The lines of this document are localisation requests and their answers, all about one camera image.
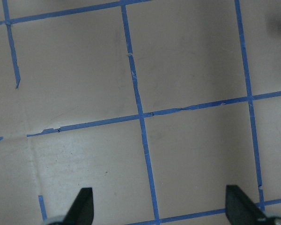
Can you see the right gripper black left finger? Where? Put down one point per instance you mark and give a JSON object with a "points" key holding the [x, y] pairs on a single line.
{"points": [[81, 211]]}

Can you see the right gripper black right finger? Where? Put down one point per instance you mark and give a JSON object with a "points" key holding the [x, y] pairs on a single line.
{"points": [[240, 209]]}

